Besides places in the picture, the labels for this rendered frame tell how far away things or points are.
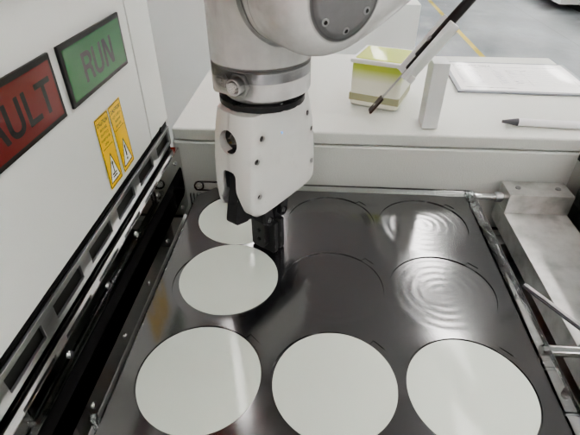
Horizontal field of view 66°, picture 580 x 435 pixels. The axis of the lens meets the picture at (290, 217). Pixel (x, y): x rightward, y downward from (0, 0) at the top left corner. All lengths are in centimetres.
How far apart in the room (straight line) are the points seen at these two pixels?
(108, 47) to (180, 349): 28
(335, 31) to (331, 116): 35
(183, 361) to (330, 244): 20
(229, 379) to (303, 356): 6
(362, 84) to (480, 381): 42
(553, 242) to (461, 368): 25
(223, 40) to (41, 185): 17
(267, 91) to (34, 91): 16
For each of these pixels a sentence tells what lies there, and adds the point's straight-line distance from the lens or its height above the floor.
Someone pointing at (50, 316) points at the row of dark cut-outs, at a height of 96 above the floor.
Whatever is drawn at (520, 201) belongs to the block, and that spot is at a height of 90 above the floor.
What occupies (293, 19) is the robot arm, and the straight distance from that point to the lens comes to 28.
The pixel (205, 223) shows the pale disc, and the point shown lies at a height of 90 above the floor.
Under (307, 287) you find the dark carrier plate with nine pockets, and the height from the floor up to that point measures 90.
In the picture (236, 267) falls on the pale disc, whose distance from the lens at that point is 47.
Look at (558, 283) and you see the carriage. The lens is 55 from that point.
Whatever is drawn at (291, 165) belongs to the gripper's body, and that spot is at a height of 101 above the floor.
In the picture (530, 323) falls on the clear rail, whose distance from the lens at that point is 46.
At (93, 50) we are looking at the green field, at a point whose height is 111.
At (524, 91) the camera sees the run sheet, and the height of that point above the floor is 97.
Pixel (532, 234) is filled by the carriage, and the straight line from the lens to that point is 61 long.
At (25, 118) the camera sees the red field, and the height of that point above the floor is 110.
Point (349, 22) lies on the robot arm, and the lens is 29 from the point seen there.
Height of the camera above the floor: 122
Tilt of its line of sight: 36 degrees down
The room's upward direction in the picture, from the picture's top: straight up
